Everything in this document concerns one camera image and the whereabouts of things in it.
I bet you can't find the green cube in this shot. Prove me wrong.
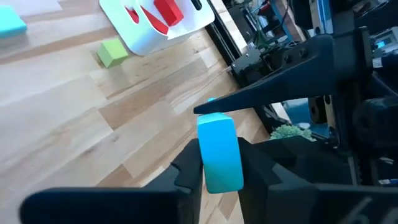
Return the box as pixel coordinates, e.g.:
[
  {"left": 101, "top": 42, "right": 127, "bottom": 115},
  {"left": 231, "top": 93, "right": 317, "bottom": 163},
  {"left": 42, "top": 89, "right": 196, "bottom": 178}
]
[{"left": 96, "top": 37, "right": 130, "bottom": 69}]

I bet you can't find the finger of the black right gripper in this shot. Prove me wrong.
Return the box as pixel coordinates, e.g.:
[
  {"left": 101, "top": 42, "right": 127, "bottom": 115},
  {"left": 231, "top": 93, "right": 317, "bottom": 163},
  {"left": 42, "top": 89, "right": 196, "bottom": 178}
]
[
  {"left": 193, "top": 34, "right": 336, "bottom": 114},
  {"left": 257, "top": 136, "right": 354, "bottom": 184}
]

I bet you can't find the black aluminium table frame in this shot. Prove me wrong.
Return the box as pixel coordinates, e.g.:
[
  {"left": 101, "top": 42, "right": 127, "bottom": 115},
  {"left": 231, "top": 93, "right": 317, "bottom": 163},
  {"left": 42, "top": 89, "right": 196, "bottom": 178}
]
[{"left": 203, "top": 0, "right": 280, "bottom": 131}]

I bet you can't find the green artificial plant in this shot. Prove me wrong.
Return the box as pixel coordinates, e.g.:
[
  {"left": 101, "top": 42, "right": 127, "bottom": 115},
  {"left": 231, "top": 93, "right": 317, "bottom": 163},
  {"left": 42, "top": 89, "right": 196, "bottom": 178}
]
[{"left": 269, "top": 124, "right": 317, "bottom": 141}]

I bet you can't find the red rectangular block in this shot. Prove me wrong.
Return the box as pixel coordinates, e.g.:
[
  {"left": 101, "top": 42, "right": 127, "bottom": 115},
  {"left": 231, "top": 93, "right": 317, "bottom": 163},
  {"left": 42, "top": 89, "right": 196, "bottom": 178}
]
[{"left": 153, "top": 0, "right": 185, "bottom": 27}]

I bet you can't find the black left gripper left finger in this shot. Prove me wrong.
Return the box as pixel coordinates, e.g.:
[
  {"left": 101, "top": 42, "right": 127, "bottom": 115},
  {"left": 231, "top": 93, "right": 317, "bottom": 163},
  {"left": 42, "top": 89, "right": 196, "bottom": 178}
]
[{"left": 19, "top": 139, "right": 205, "bottom": 224}]

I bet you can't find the blue metal table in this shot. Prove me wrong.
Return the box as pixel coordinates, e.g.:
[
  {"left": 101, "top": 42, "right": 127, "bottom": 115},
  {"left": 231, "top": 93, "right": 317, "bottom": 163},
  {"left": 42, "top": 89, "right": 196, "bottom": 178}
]
[{"left": 317, "top": 0, "right": 335, "bottom": 35}]

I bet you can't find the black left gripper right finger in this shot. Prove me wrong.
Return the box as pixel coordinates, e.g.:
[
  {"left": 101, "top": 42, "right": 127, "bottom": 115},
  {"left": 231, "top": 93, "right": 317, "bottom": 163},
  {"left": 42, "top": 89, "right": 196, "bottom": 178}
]
[{"left": 238, "top": 138, "right": 398, "bottom": 224}]

